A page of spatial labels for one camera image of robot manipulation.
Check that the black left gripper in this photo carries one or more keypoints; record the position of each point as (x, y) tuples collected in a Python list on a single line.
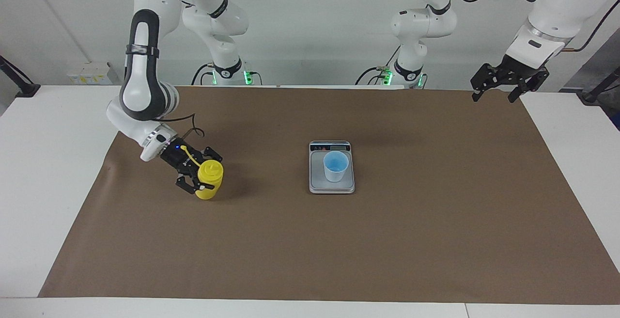
[(523, 70)]

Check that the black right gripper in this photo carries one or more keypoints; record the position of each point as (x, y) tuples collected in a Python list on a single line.
[(180, 159)]

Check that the yellow squeeze bottle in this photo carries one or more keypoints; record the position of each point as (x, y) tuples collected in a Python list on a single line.
[(210, 172)]

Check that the light blue plastic cup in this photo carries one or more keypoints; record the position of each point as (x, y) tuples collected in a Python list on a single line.
[(335, 172)]

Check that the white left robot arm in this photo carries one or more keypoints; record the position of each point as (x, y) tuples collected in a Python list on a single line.
[(421, 22)]

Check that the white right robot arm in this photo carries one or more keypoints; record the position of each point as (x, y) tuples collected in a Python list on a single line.
[(140, 80)]

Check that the silver digital kitchen scale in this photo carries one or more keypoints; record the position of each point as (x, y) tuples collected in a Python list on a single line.
[(317, 182)]

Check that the black clamp stand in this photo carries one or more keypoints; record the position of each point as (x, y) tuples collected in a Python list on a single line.
[(593, 96), (26, 89)]

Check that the dark grey partition panel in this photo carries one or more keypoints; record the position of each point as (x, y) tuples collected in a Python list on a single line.
[(596, 66)]

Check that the brown paper mat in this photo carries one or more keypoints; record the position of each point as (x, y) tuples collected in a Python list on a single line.
[(310, 240)]

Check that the white box with yellow labels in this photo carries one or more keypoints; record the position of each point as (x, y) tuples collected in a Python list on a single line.
[(89, 73)]

